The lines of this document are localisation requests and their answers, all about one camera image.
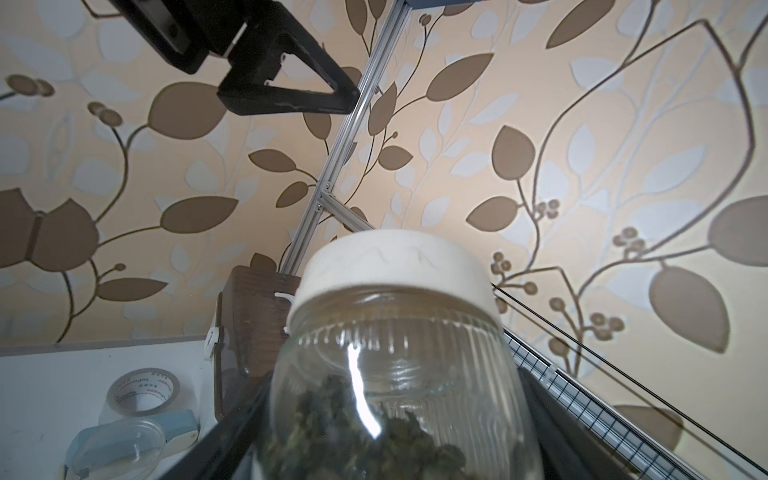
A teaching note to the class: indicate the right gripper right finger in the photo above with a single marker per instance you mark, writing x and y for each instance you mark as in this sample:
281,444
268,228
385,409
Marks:
567,449

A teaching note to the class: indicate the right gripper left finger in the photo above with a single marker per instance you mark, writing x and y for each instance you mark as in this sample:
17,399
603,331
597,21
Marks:
229,450

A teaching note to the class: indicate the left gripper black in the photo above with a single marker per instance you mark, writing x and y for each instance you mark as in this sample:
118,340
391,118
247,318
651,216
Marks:
276,65

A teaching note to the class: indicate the jar with beige lid back-left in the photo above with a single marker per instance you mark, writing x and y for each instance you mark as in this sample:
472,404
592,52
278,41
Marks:
396,367

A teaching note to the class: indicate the clear jar with tea leaves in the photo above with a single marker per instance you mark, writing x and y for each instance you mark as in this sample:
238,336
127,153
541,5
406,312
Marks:
126,449

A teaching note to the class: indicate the tape roll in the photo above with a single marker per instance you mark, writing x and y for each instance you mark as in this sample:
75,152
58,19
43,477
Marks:
141,392

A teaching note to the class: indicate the brown lidded storage box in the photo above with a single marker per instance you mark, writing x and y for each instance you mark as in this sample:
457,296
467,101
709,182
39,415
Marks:
248,332

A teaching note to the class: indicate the back wire basket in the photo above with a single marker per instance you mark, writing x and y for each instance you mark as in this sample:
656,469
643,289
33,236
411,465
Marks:
638,451

